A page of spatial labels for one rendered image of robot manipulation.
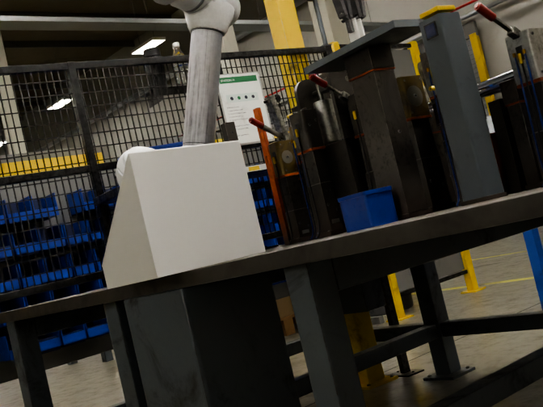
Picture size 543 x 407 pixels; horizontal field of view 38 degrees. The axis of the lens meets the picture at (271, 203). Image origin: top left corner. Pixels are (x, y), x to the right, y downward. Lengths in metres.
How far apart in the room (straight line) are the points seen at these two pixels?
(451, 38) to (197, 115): 0.91
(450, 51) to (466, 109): 0.14
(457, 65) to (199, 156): 0.71
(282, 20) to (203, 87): 1.24
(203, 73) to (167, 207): 0.61
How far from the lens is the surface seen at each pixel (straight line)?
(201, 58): 2.50
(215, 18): 2.53
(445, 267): 6.06
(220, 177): 2.14
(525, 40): 1.93
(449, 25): 1.89
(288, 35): 3.65
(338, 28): 10.54
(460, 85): 1.85
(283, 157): 2.68
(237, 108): 3.33
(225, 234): 2.11
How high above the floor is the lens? 0.72
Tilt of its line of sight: 3 degrees up
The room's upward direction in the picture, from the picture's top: 13 degrees counter-clockwise
